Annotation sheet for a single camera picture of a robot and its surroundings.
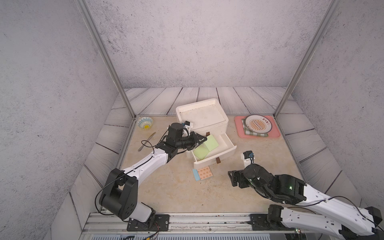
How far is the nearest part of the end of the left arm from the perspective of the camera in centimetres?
64

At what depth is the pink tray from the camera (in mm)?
1095

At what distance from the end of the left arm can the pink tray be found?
1.58 ft
